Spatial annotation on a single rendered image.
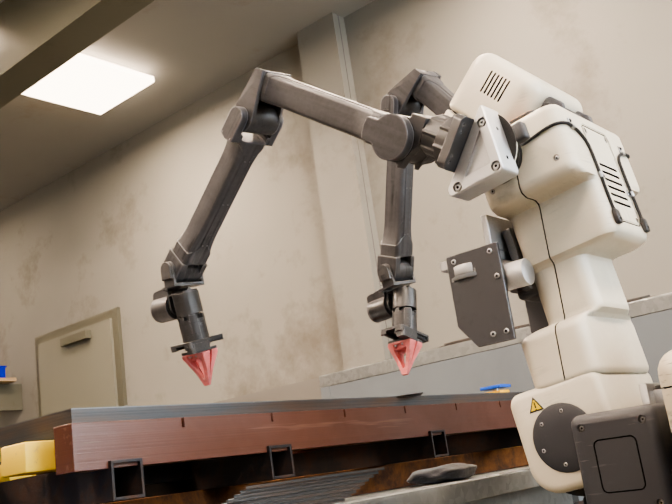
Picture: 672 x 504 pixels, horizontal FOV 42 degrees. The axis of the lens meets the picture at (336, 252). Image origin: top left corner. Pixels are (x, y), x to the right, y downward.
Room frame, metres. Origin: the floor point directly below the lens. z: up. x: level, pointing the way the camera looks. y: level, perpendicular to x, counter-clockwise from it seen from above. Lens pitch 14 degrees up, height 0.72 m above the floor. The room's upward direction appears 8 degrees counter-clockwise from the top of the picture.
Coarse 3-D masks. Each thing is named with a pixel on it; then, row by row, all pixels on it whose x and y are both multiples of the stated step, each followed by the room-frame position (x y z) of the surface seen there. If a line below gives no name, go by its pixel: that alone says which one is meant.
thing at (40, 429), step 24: (96, 408) 1.18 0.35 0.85; (120, 408) 1.21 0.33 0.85; (144, 408) 1.24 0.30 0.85; (168, 408) 1.27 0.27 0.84; (192, 408) 1.31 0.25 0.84; (216, 408) 1.35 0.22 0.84; (240, 408) 1.39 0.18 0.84; (264, 408) 1.43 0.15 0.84; (288, 408) 1.48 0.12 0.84; (312, 408) 1.52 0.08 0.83; (336, 408) 1.57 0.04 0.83; (0, 432) 1.25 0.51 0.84; (24, 432) 1.22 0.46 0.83; (48, 432) 1.18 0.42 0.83; (0, 456) 1.34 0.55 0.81
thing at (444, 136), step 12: (432, 120) 1.29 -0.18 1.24; (444, 120) 1.29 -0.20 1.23; (456, 120) 1.23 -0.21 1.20; (468, 120) 1.23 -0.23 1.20; (432, 132) 1.28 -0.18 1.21; (444, 132) 1.27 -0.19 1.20; (456, 132) 1.23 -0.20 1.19; (468, 132) 1.25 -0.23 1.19; (432, 144) 1.29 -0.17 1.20; (444, 144) 1.24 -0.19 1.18; (456, 144) 1.24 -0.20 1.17; (432, 156) 1.32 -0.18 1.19; (444, 156) 1.25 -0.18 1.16; (456, 156) 1.26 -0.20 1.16; (444, 168) 1.25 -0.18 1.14
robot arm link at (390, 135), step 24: (264, 72) 1.50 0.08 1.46; (240, 96) 1.54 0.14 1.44; (264, 96) 1.51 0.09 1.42; (288, 96) 1.48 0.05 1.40; (312, 96) 1.45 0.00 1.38; (336, 96) 1.43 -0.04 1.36; (264, 120) 1.56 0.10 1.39; (336, 120) 1.42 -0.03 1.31; (360, 120) 1.38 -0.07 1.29; (384, 120) 1.32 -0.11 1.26; (408, 120) 1.31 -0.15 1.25; (384, 144) 1.33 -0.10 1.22; (408, 144) 1.31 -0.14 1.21
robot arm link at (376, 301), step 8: (384, 264) 1.96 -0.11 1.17; (384, 272) 1.95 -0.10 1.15; (392, 272) 1.95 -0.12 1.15; (384, 280) 1.96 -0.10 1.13; (392, 280) 1.95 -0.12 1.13; (408, 280) 1.99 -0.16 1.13; (384, 288) 1.97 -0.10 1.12; (392, 288) 2.01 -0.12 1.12; (368, 296) 2.04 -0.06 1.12; (376, 296) 2.03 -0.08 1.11; (384, 296) 2.01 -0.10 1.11; (368, 304) 2.04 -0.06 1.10; (376, 304) 2.02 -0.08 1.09; (384, 304) 2.01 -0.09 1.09; (368, 312) 2.04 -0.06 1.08; (376, 312) 2.03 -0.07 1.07; (384, 312) 2.01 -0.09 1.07; (376, 320) 2.05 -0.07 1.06; (384, 320) 2.05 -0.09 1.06
